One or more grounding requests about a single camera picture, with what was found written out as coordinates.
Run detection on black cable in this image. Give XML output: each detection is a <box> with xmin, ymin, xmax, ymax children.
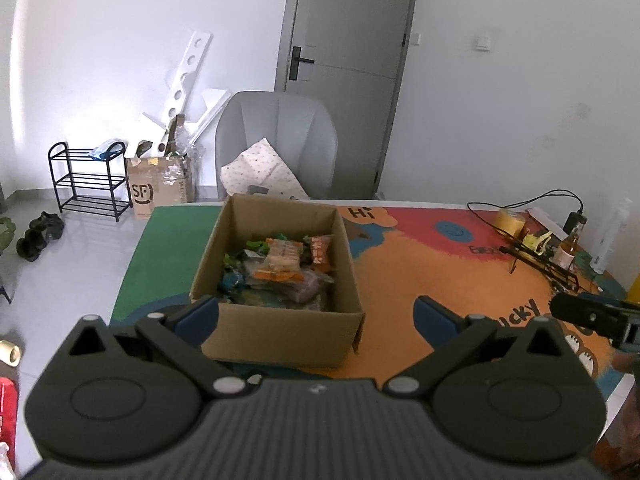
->
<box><xmin>467</xmin><ymin>189</ymin><xmax>586</xmax><ymax>241</ymax></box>

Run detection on clear plastic packaging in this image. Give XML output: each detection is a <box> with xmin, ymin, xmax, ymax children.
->
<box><xmin>167</xmin><ymin>115</ymin><xmax>206</xmax><ymax>176</ymax></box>

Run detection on grey chair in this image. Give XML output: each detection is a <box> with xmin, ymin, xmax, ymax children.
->
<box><xmin>215</xmin><ymin>91</ymin><xmax>337</xmax><ymax>200</ymax></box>

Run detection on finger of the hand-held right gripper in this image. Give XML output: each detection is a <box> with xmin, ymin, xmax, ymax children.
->
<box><xmin>549</xmin><ymin>292</ymin><xmax>621</xmax><ymax>337</ymax></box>

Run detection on yellow tape roll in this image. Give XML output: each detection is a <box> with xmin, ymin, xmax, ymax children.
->
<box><xmin>496</xmin><ymin>207</ymin><xmax>528</xmax><ymax>237</ymax></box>

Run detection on small clear orange candy packet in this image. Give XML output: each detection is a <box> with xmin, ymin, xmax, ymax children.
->
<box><xmin>309</xmin><ymin>234</ymin><xmax>335</xmax><ymax>267</ymax></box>

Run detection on amber glass bottle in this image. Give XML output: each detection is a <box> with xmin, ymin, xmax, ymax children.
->
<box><xmin>556</xmin><ymin>232</ymin><xmax>581</xmax><ymax>273</ymax></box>

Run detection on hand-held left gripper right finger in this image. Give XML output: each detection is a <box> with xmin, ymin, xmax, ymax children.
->
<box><xmin>382</xmin><ymin>296</ymin><xmax>576</xmax><ymax>403</ymax></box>

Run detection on dark green cloth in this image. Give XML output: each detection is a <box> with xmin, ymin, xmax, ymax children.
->
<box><xmin>572</xmin><ymin>251</ymin><xmax>598</xmax><ymax>276</ymax></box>

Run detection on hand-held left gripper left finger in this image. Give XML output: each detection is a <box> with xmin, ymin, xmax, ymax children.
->
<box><xmin>52</xmin><ymin>296</ymin><xmax>251</xmax><ymax>403</ymax></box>

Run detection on white power strip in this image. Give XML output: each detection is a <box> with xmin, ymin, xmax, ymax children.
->
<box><xmin>527</xmin><ymin>205</ymin><xmax>568</xmax><ymax>233</ymax></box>

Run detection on dotted white pillow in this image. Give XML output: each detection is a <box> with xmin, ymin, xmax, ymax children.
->
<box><xmin>220</xmin><ymin>137</ymin><xmax>311</xmax><ymax>200</ymax></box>

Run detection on white board with holes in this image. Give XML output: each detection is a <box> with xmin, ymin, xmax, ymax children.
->
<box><xmin>142</xmin><ymin>30</ymin><xmax>213</xmax><ymax>153</ymax></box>

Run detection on crumpled yellow wrapper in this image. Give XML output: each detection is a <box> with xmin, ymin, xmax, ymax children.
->
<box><xmin>522</xmin><ymin>230</ymin><xmax>553</xmax><ymax>256</ymax></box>

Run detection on black wire rack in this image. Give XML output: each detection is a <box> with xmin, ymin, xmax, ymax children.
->
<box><xmin>499</xmin><ymin>242</ymin><xmax>601</xmax><ymax>293</ymax></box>

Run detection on white foam board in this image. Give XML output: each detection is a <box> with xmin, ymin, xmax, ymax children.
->
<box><xmin>192</xmin><ymin>87</ymin><xmax>235</xmax><ymax>143</ymax></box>

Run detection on black shoe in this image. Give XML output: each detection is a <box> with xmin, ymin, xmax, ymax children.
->
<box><xmin>27</xmin><ymin>211</ymin><xmax>66</xmax><ymax>241</ymax></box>
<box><xmin>16</xmin><ymin>230</ymin><xmax>48</xmax><ymax>262</ymax></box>

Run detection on blue item on rack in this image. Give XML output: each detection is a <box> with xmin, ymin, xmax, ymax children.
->
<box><xmin>89</xmin><ymin>139</ymin><xmax>123</xmax><ymax>160</ymax></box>

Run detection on black door handle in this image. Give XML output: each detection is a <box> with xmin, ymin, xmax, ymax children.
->
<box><xmin>287</xmin><ymin>46</ymin><xmax>316</xmax><ymax>81</ymax></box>

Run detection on grey door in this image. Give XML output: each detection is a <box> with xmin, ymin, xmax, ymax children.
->
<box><xmin>275</xmin><ymin>0</ymin><xmax>420</xmax><ymax>196</ymax></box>

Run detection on black shoe rack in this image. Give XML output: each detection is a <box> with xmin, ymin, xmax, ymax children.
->
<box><xmin>48</xmin><ymin>141</ymin><xmax>132</xmax><ymax>222</ymax></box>

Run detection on clear cracker packet orange ends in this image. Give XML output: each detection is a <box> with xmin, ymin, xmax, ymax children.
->
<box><xmin>252</xmin><ymin>239</ymin><xmax>306</xmax><ymax>283</ymax></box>

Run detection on purple snack packet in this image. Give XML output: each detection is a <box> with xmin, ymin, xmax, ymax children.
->
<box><xmin>295</xmin><ymin>272</ymin><xmax>335</xmax><ymax>303</ymax></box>

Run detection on printed cardboard box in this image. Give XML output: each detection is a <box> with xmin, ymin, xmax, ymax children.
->
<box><xmin>125</xmin><ymin>155</ymin><xmax>195</xmax><ymax>221</ymax></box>

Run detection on white spray bottle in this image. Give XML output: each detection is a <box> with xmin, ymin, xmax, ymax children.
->
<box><xmin>590</xmin><ymin>197</ymin><xmax>633</xmax><ymax>275</ymax></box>

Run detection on red packet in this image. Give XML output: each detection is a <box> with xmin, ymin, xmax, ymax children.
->
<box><xmin>0</xmin><ymin>377</ymin><xmax>18</xmax><ymax>456</ymax></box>

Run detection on person's right hand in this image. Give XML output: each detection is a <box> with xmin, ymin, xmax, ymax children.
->
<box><xmin>611</xmin><ymin>351</ymin><xmax>640</xmax><ymax>373</ymax></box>

